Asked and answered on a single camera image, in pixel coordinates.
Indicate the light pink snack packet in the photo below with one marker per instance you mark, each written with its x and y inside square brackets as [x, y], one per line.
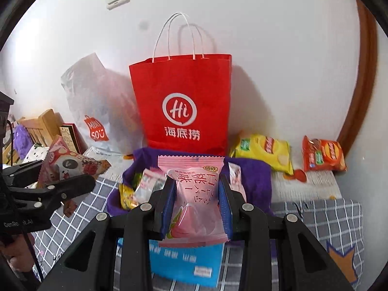
[197, 194]

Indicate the pink panda snack packet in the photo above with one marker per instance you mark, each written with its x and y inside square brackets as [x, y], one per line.
[66, 163]

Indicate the grey checked blanket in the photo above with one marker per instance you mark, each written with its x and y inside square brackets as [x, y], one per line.
[318, 224]

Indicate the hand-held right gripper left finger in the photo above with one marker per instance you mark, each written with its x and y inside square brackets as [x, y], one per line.
[169, 206]

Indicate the yellow snack packet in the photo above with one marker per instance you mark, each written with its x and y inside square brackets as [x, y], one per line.
[126, 198]

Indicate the purple plush toy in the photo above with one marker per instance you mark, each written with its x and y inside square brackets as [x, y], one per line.
[22, 139]

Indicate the person's left hand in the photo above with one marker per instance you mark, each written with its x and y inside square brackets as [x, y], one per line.
[18, 248]

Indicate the blue tissue pack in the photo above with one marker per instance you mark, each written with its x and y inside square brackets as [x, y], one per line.
[188, 266]

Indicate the patterned hardcover book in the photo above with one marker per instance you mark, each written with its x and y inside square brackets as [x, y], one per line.
[71, 136]

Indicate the purple cloth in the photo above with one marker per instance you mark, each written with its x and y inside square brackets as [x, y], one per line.
[254, 182]

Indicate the long pink snack stick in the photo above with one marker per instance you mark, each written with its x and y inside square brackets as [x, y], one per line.
[236, 178]

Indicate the orange chips bag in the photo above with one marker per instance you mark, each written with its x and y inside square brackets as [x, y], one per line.
[324, 154]

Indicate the red paper bag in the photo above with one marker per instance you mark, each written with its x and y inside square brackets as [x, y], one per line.
[182, 81]

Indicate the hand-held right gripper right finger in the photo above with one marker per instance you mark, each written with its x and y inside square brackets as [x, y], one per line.
[225, 209]

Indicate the white dotted pillow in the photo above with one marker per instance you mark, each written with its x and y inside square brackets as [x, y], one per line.
[35, 153]

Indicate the white plastic bag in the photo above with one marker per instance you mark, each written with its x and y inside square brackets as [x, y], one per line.
[100, 103]

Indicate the white snack packet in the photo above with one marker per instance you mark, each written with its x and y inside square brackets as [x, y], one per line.
[148, 185]

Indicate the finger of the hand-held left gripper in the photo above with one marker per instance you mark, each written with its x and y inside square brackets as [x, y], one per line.
[60, 191]
[21, 174]

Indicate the brown wooden door frame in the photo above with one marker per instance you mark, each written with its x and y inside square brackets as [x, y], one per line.
[363, 81]

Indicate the yellow chips bag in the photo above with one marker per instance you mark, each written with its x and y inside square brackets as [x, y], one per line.
[263, 151]

